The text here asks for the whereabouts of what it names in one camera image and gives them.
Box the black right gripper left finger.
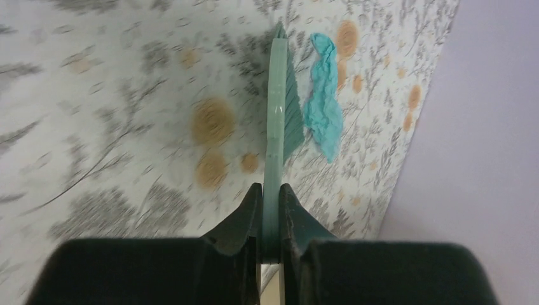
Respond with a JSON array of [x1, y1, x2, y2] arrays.
[[27, 183, 263, 304]]

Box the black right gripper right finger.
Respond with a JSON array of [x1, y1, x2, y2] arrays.
[[279, 184, 498, 304]]

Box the green hand brush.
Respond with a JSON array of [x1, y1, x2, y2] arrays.
[[259, 22, 306, 305]]

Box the light blue paper scrap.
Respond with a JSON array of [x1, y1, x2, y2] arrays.
[[303, 33, 344, 163]]

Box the floral table mat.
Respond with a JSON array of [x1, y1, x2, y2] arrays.
[[1, 1, 459, 304]]

